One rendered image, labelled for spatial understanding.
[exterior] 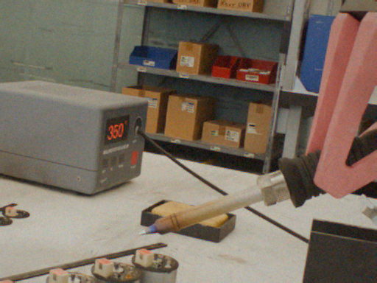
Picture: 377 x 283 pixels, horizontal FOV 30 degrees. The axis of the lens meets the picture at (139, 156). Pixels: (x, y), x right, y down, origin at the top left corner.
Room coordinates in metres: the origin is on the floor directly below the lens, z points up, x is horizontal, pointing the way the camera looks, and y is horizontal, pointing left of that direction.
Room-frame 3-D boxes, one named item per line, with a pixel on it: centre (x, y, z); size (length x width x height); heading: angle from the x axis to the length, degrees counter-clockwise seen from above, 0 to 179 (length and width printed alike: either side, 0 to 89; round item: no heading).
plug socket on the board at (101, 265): (0.32, 0.01, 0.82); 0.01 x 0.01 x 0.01; 46
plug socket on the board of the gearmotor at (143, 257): (0.34, -0.01, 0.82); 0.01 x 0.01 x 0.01; 46
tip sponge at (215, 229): (0.62, -0.05, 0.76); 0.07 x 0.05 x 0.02; 68
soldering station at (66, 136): (0.75, 0.09, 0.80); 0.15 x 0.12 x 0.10; 66
